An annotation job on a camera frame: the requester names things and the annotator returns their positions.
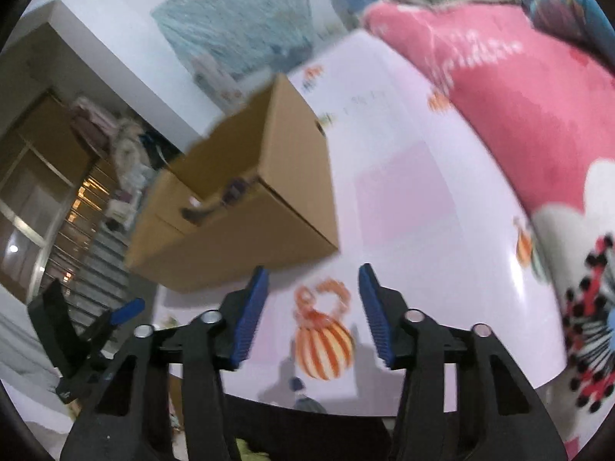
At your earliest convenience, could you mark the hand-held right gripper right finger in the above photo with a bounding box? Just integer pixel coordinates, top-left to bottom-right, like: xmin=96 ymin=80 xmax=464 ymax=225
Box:
xmin=358 ymin=263 xmax=570 ymax=461

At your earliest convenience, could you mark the teal patterned wall cloth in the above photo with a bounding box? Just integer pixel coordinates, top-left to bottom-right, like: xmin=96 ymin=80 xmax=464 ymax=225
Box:
xmin=151 ymin=0 xmax=320 ymax=80

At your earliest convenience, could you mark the brown wooden cabinet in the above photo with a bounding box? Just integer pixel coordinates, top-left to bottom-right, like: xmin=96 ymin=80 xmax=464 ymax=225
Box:
xmin=0 ymin=22 xmax=121 ymax=298

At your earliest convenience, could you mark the pale pink balloon print mat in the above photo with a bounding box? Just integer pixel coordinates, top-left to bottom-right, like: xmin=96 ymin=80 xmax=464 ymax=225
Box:
xmin=158 ymin=29 xmax=568 ymax=416

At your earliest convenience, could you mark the metal railing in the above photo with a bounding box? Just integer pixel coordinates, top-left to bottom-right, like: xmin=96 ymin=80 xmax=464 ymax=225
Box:
xmin=45 ymin=158 xmax=133 ymax=308

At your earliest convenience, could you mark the pink bead bracelet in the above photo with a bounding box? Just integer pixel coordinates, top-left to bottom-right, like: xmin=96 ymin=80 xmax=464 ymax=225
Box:
xmin=294 ymin=277 xmax=352 ymax=330

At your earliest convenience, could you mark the pink floral blanket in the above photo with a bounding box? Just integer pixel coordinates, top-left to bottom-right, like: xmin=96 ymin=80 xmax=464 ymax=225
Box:
xmin=360 ymin=0 xmax=615 ymax=452

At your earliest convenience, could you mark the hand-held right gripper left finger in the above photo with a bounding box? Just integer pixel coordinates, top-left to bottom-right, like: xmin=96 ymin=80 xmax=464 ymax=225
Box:
xmin=60 ymin=265 xmax=270 ymax=461

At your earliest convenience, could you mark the green plush cloth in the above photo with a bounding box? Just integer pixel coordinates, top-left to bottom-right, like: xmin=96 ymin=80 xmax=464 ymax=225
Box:
xmin=235 ymin=437 xmax=270 ymax=461

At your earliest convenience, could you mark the pile of clothes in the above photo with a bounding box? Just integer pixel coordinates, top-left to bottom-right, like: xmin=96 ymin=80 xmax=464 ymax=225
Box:
xmin=108 ymin=120 xmax=159 ymax=193

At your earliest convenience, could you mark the blue printed blanket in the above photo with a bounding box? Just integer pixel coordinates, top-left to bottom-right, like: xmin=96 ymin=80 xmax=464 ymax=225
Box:
xmin=519 ymin=0 xmax=615 ymax=63

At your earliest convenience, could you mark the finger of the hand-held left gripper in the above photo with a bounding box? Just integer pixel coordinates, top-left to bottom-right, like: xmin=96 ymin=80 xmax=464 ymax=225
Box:
xmin=26 ymin=279 xmax=81 ymax=376
xmin=86 ymin=298 xmax=146 ymax=352

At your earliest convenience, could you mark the brown cardboard box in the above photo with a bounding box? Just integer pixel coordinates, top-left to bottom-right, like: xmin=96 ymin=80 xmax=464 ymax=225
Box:
xmin=124 ymin=73 xmax=341 ymax=294

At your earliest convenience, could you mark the purple smartwatch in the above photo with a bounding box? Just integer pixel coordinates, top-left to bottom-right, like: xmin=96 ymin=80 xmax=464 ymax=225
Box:
xmin=180 ymin=177 xmax=258 ymax=224

